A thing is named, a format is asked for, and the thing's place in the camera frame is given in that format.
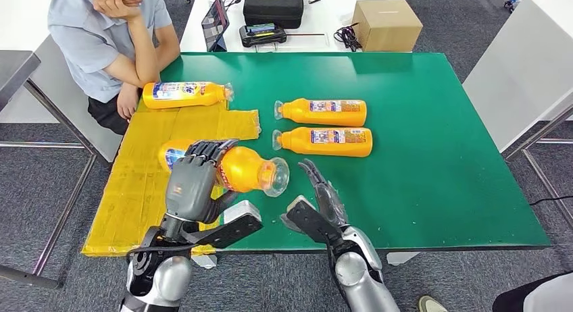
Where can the brown cardboard box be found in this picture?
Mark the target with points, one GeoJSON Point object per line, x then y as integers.
{"type": "Point", "coordinates": [387, 27]}

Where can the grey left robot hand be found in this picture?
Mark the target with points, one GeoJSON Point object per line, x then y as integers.
{"type": "Point", "coordinates": [190, 189]}

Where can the seated person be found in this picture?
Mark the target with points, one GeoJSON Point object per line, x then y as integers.
{"type": "Point", "coordinates": [89, 46]}

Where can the person's left forearm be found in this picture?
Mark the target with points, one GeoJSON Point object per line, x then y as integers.
{"type": "Point", "coordinates": [172, 48]}

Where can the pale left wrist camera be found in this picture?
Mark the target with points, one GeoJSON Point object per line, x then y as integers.
{"type": "Point", "coordinates": [232, 225]}

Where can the black handheld controller with screen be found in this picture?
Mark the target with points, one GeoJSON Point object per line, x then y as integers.
{"type": "Point", "coordinates": [263, 35]}

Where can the standing person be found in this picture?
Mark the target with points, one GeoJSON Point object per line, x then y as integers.
{"type": "Point", "coordinates": [546, 296]}

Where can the person's left hand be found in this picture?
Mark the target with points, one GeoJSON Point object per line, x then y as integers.
{"type": "Point", "coordinates": [129, 102]}

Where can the white table with metal legs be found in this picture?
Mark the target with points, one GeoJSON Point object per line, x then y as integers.
{"type": "Point", "coordinates": [524, 68]}

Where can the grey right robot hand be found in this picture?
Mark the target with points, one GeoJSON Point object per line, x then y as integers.
{"type": "Point", "coordinates": [329, 202]}

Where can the pale shoe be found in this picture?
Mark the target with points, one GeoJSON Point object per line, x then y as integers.
{"type": "Point", "coordinates": [432, 304]}

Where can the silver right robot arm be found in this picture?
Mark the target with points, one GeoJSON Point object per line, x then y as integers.
{"type": "Point", "coordinates": [362, 278]}

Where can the grey desk with metal frame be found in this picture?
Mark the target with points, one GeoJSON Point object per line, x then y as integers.
{"type": "Point", "coordinates": [15, 73]}

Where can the white table foot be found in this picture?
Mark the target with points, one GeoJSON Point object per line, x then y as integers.
{"type": "Point", "coordinates": [403, 257]}
{"type": "Point", "coordinates": [206, 261]}

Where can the white table with equipment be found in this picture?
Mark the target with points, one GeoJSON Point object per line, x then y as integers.
{"type": "Point", "coordinates": [322, 19]}

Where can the black tablet on stand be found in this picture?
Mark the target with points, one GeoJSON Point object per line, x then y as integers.
{"type": "Point", "coordinates": [216, 22]}

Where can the person's right hand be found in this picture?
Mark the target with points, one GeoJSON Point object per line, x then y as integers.
{"type": "Point", "coordinates": [116, 8]}

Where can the yellow taped cardboard mat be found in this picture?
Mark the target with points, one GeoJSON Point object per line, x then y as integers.
{"type": "Point", "coordinates": [134, 189]}

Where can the orange detergent bottle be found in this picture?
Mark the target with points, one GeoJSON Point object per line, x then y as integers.
{"type": "Point", "coordinates": [246, 169]}
{"type": "Point", "coordinates": [322, 144]}
{"type": "Point", "coordinates": [179, 99]}
{"type": "Point", "coordinates": [322, 115]}

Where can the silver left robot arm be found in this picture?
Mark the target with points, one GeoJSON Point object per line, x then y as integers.
{"type": "Point", "coordinates": [172, 276]}

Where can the black zipped carry case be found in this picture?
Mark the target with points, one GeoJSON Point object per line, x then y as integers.
{"type": "Point", "coordinates": [273, 7]}

